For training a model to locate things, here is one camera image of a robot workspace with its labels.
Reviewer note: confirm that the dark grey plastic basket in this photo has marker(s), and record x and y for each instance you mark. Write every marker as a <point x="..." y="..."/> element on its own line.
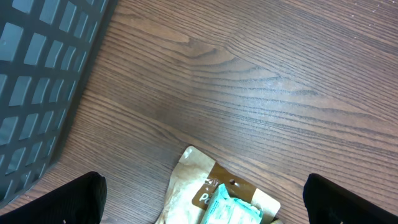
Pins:
<point x="48" y="50"/>

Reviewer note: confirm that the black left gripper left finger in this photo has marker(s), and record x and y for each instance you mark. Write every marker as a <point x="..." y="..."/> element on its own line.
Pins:
<point x="80" y="201"/>

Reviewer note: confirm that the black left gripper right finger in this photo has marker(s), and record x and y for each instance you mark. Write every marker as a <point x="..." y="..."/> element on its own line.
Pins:
<point x="329" y="203"/>

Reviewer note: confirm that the teal wet wipes pack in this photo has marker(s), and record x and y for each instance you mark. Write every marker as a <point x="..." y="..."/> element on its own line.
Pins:
<point x="223" y="209"/>

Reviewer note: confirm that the beige brown snack bag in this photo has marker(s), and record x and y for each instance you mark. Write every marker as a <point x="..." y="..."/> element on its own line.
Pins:
<point x="192" y="183"/>

